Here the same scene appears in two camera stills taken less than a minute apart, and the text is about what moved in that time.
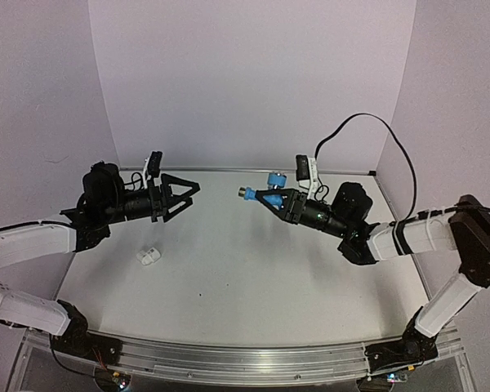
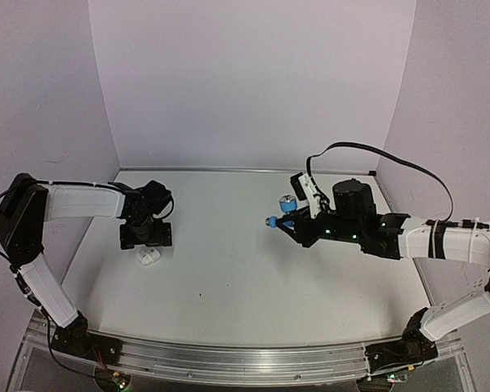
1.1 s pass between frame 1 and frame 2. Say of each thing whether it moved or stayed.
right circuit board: stayed
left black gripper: moved
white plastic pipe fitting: stayed
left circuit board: stayed
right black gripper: moved
